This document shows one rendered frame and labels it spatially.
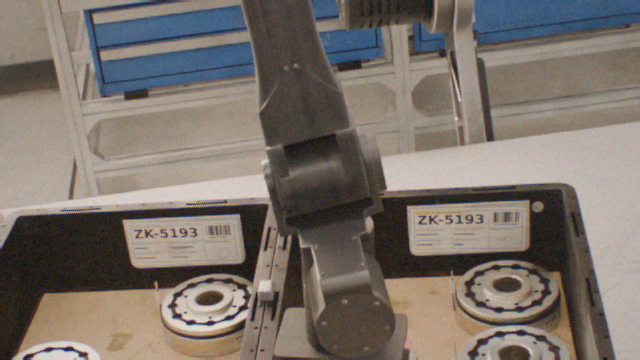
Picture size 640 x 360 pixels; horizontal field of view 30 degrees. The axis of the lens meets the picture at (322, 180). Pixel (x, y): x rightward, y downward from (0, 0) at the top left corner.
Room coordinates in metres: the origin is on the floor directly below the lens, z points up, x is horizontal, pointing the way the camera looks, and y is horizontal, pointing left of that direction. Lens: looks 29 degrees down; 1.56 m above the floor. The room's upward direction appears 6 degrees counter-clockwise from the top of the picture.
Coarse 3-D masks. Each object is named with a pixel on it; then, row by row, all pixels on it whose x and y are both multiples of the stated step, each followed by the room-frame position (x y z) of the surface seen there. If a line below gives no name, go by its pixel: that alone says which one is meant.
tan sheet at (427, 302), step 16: (400, 288) 1.06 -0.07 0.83; (416, 288) 1.06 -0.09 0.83; (432, 288) 1.06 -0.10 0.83; (448, 288) 1.05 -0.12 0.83; (560, 288) 1.03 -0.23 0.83; (400, 304) 1.03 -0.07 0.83; (416, 304) 1.03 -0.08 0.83; (432, 304) 1.03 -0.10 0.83; (448, 304) 1.02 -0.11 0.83; (560, 304) 1.00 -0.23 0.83; (416, 320) 1.00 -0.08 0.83; (432, 320) 1.00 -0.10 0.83; (448, 320) 1.00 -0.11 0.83; (560, 320) 0.98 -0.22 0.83; (416, 336) 0.98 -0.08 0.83; (432, 336) 0.97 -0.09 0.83; (448, 336) 0.97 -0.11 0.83; (464, 336) 0.97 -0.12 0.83; (560, 336) 0.95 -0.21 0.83; (416, 352) 0.95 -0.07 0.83; (432, 352) 0.95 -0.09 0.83; (448, 352) 0.94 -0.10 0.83
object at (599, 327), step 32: (384, 192) 1.09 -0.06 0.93; (416, 192) 1.09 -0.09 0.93; (448, 192) 1.08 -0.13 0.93; (480, 192) 1.07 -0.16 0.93; (512, 192) 1.07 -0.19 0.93; (544, 192) 1.07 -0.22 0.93; (576, 192) 1.05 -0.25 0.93; (576, 224) 1.00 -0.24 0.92; (288, 256) 0.99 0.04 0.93; (576, 256) 0.94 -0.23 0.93; (608, 352) 0.79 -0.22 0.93
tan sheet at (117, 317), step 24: (48, 312) 1.09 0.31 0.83; (72, 312) 1.08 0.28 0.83; (96, 312) 1.08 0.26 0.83; (120, 312) 1.07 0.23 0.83; (144, 312) 1.07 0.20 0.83; (48, 336) 1.04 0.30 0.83; (72, 336) 1.04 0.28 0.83; (96, 336) 1.03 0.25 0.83; (120, 336) 1.03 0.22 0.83; (144, 336) 1.03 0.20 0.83
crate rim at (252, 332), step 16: (32, 208) 1.14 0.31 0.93; (48, 208) 1.14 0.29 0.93; (64, 208) 1.14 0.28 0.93; (80, 208) 1.13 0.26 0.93; (96, 208) 1.13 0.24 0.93; (112, 208) 1.12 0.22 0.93; (128, 208) 1.12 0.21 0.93; (144, 208) 1.11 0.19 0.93; (160, 208) 1.11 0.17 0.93; (176, 208) 1.11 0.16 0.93; (192, 208) 1.11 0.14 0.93; (208, 208) 1.11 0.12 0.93; (224, 208) 1.10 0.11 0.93; (240, 208) 1.10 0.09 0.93; (256, 208) 1.10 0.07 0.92; (0, 224) 1.11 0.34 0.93; (16, 224) 1.12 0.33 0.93; (272, 224) 1.05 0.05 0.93; (0, 240) 1.08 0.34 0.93; (272, 240) 1.02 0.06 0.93; (272, 256) 0.99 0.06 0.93; (256, 272) 0.97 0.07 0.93; (256, 288) 0.94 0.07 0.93; (256, 320) 0.89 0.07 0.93; (256, 336) 0.87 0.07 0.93; (240, 352) 0.85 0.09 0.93; (256, 352) 0.85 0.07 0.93
